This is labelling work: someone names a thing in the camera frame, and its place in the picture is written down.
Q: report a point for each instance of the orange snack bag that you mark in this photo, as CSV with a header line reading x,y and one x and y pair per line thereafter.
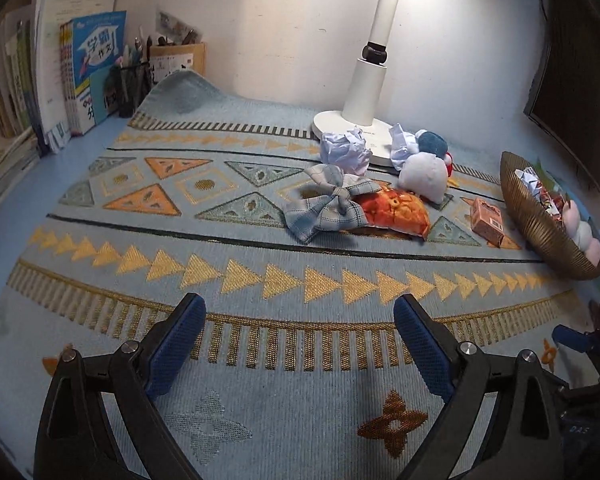
x,y
395,210

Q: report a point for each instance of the plaid fabric bow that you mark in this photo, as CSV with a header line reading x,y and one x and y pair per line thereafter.
x,y
325,202

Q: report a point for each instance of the white desk lamp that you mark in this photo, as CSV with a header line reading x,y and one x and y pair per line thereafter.
x,y
375,60

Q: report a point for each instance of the black mesh pen holder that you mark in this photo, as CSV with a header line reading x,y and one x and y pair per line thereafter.
x,y
130,87

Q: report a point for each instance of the red plush toy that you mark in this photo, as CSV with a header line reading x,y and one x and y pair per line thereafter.
x,y
449,162

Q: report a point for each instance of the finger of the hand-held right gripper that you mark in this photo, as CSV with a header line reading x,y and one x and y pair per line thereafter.
x,y
572,338

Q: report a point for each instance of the white paper booklets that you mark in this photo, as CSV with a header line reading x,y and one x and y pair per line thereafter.
x,y
55,35

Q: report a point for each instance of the dark red snack bar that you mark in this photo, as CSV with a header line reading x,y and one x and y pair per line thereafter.
x,y
550,200

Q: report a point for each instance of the small orange box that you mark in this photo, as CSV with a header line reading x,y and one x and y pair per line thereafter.
x,y
487,220

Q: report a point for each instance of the blue cover book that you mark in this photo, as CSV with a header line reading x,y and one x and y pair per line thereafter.
x,y
97,65

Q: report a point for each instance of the dark monitor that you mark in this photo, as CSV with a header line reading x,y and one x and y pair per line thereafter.
x,y
580,85

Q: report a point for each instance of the stack of flat books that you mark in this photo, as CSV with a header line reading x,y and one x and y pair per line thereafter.
x,y
5,155

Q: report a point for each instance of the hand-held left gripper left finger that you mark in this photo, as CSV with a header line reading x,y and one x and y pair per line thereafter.
x,y
177,345

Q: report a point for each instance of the row of upright books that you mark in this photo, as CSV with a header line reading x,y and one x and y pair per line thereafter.
x,y
7,75

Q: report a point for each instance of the paper ball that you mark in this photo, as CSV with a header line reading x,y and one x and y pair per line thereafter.
x,y
400,142
345,152
527,179

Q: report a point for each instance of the pink and white plush toy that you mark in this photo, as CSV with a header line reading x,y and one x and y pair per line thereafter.
x,y
577,220

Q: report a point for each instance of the blue plush toy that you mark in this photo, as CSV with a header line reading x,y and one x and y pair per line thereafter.
x,y
432,142

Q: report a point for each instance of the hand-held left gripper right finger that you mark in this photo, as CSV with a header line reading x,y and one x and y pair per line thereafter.
x,y
425,350

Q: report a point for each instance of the gold ribbed bowl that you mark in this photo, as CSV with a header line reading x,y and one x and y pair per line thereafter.
x,y
545,240

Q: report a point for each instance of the patterned blue table mat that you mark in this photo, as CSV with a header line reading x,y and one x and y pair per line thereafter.
x,y
280,305

